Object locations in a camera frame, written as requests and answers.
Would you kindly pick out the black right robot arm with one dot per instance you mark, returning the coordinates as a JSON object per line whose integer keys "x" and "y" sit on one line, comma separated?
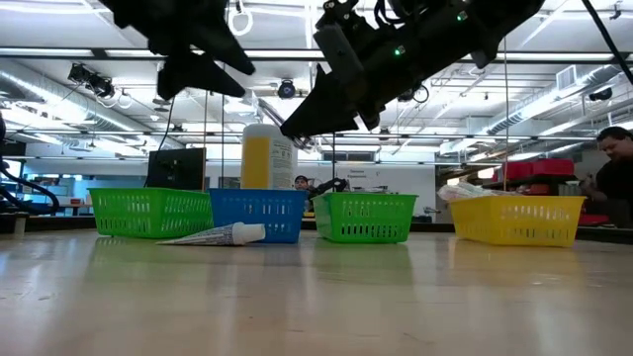
{"x": 494, "y": 20}

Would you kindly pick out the black stand frame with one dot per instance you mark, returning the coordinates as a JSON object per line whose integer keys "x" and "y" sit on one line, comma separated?
{"x": 334, "y": 158}

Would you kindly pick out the red storage bin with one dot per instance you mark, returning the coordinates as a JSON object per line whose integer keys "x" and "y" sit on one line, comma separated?
{"x": 516, "y": 170}
{"x": 551, "y": 168}

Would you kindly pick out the white yellow wipes canister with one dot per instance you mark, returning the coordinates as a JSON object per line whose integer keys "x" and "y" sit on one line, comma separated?
{"x": 269, "y": 158}

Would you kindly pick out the blue plastic basket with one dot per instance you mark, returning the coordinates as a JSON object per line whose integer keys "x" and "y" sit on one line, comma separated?
{"x": 257, "y": 210}

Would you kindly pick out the small white toothpaste tube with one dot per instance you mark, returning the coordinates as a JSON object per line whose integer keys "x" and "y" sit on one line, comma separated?
{"x": 217, "y": 236}

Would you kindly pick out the black computer monitor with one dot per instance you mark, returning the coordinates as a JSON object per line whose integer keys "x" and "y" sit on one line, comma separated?
{"x": 175, "y": 170}

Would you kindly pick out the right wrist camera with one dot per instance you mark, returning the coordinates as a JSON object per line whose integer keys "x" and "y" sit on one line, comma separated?
{"x": 341, "y": 52}

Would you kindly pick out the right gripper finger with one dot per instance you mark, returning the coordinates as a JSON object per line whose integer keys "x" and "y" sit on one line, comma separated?
{"x": 326, "y": 111}
{"x": 370, "y": 116}

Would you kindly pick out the person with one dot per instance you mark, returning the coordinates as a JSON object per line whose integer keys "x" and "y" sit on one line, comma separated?
{"x": 300, "y": 182}
{"x": 615, "y": 178}

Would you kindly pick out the yellow plastic basket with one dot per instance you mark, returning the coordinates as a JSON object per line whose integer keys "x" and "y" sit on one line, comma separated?
{"x": 514, "y": 220}

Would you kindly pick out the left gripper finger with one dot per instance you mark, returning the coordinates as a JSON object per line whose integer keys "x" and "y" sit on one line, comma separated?
{"x": 198, "y": 74}
{"x": 222, "y": 47}

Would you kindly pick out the black aluminium rig frame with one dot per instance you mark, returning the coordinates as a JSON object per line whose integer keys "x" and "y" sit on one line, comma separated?
{"x": 287, "y": 54}

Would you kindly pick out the green plastic basket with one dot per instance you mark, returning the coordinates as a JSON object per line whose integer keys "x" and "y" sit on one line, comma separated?
{"x": 366, "y": 215}
{"x": 148, "y": 212}

